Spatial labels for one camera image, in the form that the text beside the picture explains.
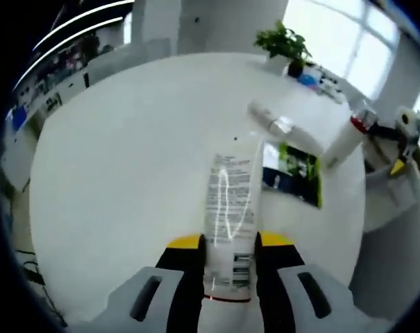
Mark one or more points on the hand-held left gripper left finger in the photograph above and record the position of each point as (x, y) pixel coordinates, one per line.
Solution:
(182, 277)

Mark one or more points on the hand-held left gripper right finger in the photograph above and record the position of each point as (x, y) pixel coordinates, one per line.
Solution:
(279, 277)

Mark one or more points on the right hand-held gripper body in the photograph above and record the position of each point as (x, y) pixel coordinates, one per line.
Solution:
(409, 130)

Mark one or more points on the white skincare bottle red collar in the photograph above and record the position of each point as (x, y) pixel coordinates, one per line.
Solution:
(341, 145)

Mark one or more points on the white skincare tube red line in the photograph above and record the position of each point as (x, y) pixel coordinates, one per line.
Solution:
(230, 208)

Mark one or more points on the green black skincare sachet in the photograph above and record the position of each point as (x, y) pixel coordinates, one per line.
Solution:
(296, 180)

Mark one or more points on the slim skincare bottle silver collar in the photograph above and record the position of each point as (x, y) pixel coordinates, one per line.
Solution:
(282, 125)

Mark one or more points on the blue storage crate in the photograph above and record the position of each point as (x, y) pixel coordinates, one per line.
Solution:
(18, 118)

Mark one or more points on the grey mesh office chair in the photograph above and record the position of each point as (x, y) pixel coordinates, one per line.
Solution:
(386, 201)

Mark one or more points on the pile of small desk items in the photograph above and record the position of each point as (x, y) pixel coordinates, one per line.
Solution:
(329, 86)

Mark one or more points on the blue crumpled bag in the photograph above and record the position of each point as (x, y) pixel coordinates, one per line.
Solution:
(307, 79)

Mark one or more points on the small dark pot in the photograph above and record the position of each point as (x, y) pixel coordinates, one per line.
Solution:
(295, 69)

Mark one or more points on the large bright window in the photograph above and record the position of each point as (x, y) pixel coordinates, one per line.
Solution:
(334, 34)

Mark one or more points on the green plant in white pot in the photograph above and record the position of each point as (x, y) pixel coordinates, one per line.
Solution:
(282, 41)

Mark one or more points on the white low cabinet row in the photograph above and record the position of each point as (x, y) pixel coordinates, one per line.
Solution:
(105, 69)

